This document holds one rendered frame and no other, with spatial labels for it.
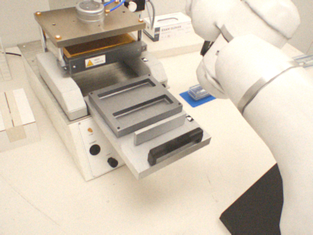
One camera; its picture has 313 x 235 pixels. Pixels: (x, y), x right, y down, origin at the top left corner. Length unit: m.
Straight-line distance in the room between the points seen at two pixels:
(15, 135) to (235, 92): 0.72
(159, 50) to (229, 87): 0.96
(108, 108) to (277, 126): 0.45
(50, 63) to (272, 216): 0.74
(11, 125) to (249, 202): 0.72
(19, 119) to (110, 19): 0.41
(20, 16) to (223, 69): 1.17
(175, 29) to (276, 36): 0.99
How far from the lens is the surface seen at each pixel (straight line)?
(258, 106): 0.43
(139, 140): 0.68
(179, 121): 0.73
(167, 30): 1.47
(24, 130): 0.98
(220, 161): 0.99
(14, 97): 1.07
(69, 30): 0.84
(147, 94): 0.79
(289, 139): 0.41
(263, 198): 0.82
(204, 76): 0.56
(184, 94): 1.21
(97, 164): 0.88
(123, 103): 0.76
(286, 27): 0.55
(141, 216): 0.83
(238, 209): 0.83
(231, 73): 0.45
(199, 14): 0.61
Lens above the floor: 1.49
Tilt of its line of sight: 43 degrees down
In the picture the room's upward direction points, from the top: 7 degrees clockwise
